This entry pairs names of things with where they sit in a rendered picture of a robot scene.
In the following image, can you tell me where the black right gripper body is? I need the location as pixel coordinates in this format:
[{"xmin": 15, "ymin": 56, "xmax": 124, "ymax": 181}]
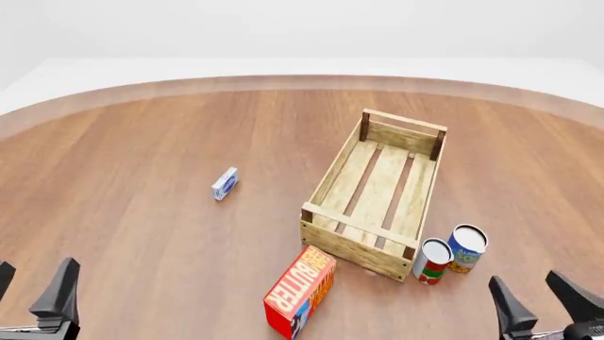
[{"xmin": 500, "ymin": 320, "xmax": 604, "ymax": 340}]

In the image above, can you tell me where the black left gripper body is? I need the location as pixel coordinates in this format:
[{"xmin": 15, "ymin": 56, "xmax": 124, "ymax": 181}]
[{"xmin": 0, "ymin": 316, "xmax": 81, "ymax": 340}]

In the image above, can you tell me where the red butter box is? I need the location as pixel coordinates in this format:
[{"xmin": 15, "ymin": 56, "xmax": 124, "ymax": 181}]
[{"xmin": 262, "ymin": 244, "xmax": 338, "ymax": 340}]

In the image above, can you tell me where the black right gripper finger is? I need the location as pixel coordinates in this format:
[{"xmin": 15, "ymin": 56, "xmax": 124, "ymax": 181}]
[
  {"xmin": 545, "ymin": 269, "xmax": 604, "ymax": 326},
  {"xmin": 488, "ymin": 275, "xmax": 540, "ymax": 336}
]

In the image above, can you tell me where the wooden slat tray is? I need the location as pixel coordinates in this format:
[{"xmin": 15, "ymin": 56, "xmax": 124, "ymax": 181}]
[{"xmin": 300, "ymin": 108, "xmax": 449, "ymax": 283}]

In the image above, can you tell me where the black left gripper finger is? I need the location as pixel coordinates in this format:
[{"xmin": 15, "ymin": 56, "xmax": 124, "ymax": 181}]
[
  {"xmin": 0, "ymin": 261, "xmax": 17, "ymax": 302},
  {"xmin": 28, "ymin": 257, "xmax": 81, "ymax": 326}
]

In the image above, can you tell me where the small blue white box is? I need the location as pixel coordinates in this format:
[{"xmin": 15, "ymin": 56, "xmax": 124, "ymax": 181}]
[{"xmin": 210, "ymin": 166, "xmax": 240, "ymax": 202}]

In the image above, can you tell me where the tomato sauce tin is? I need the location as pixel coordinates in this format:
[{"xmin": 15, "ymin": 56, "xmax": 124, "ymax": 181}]
[{"xmin": 412, "ymin": 237, "xmax": 455, "ymax": 286}]

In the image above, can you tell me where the blue yellow soup tin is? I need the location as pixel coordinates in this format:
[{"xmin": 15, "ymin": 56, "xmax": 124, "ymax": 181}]
[{"xmin": 446, "ymin": 224, "xmax": 489, "ymax": 275}]

